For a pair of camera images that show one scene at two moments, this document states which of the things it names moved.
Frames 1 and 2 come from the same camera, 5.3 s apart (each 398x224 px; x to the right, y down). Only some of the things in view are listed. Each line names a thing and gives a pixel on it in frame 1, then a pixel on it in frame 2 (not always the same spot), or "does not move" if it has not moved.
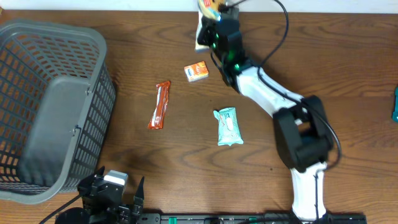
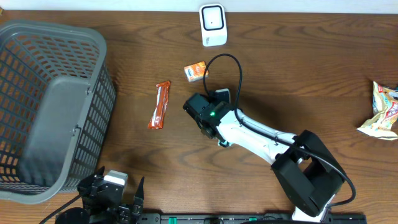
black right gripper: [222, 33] to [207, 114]
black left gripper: [122, 213] does not move
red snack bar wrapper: [156, 121] does not move
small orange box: [196, 71] does not move
